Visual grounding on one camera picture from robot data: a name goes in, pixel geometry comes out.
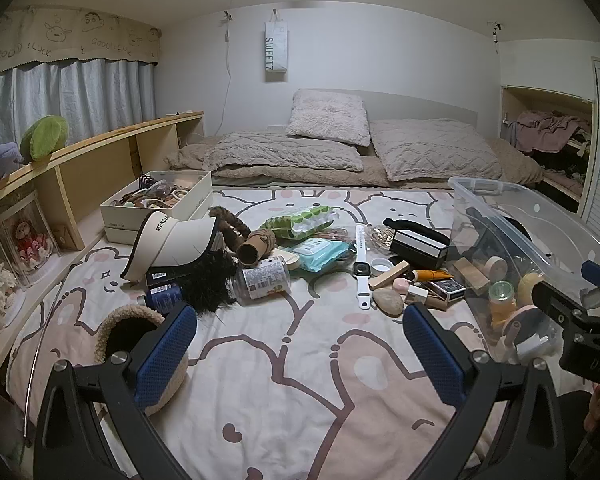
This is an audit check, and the rope-wrapped cardboard tube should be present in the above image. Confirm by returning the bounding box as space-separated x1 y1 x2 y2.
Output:
237 229 278 267

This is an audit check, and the wooden bedside shelf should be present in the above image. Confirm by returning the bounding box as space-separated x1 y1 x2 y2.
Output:
0 110 206 381

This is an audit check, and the square quilted beige pillow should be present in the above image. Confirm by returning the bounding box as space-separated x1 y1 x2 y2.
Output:
370 119 503 182

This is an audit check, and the white headboard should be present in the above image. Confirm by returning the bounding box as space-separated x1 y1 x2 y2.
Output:
292 89 481 126

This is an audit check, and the white smartwatch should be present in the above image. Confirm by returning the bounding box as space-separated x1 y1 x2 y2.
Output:
352 224 373 311

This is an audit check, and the light wooden block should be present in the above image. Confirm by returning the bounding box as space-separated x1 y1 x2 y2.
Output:
369 261 411 290

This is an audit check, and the long wooden block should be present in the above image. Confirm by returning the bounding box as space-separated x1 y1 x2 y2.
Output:
452 257 491 293

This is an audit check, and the fluffy beige pillow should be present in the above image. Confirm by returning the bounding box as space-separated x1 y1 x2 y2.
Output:
286 89 371 147

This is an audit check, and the white wall cable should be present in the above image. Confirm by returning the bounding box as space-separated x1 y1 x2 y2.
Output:
215 0 242 136

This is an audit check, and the beige printed curtain valance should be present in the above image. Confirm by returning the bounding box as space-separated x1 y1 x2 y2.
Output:
0 6 161 78

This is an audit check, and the long quilted beige pillow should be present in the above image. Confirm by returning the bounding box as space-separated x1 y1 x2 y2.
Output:
202 131 365 172

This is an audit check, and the beige fuzzy slipper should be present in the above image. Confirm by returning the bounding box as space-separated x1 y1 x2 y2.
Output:
94 304 191 416

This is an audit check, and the green dotted tissue pack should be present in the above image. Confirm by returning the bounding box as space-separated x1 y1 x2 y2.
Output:
259 205 340 241

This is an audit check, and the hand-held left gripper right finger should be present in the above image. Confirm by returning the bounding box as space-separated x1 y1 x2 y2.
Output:
402 302 588 480

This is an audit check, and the thin metal rod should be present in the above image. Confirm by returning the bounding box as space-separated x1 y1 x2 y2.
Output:
22 260 76 441

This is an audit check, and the hanging paper bag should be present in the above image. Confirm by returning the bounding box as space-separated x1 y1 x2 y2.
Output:
264 9 290 83

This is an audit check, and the plastic bag with gold chain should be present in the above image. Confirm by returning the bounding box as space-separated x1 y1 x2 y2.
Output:
365 225 396 251

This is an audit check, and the wall cabinet niche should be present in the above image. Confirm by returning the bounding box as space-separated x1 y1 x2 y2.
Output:
500 85 596 211

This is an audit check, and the brown furry headband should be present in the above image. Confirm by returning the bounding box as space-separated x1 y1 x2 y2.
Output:
207 206 253 251

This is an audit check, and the teal wet wipes pack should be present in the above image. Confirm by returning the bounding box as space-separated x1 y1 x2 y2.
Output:
289 239 356 273

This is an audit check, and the pale blue curtain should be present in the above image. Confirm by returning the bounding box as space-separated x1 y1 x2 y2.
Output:
0 57 158 153

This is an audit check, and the small glass jar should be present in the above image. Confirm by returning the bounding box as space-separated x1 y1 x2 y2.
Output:
489 281 515 311

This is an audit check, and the clear plastic container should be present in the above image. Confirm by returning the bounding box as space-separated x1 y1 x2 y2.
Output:
447 176 600 366

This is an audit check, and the pile of clothes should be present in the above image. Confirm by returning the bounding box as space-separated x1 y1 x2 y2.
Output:
510 110 591 153

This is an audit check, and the brown fibre bundle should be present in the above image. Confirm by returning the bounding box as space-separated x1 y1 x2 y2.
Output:
307 227 356 246

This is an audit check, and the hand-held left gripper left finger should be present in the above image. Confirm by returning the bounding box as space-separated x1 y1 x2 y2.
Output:
32 304 198 480

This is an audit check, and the dark blue can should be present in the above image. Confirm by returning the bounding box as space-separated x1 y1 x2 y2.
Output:
137 282 186 313

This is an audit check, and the grey flat stone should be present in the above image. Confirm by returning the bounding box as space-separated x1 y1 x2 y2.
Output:
372 289 406 317

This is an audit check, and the clear plastic labelled jar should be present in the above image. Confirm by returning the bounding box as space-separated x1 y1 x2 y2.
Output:
228 256 292 306

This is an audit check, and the dark small box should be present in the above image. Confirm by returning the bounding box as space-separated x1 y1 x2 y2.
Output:
145 270 181 286

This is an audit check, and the white sun visor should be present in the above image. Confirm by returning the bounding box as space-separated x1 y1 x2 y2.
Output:
120 210 221 281

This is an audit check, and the beige blanket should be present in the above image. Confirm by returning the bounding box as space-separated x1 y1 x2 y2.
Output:
165 135 546 190

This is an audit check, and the green plush toy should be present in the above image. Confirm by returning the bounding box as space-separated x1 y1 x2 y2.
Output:
20 115 70 162

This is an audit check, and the white-capped beige bottle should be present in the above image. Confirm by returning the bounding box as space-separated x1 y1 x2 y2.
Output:
405 285 448 311

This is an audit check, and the display box with red doll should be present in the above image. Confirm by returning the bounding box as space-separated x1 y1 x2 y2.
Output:
0 205 61 286

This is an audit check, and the black rectangular box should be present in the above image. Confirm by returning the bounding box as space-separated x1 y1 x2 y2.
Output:
390 230 449 270

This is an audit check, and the blue playing card box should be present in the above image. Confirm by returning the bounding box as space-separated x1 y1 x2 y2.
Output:
427 279 467 302

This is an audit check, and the black feather hair clip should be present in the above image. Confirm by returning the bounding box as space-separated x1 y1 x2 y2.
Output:
177 250 241 318

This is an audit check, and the pile of hair accessories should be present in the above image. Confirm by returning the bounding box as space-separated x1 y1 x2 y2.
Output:
110 172 196 211

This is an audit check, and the person's right hand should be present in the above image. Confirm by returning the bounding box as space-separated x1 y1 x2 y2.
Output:
584 386 600 433

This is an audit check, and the white shoe box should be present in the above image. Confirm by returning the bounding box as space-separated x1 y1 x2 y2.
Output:
99 170 213 246

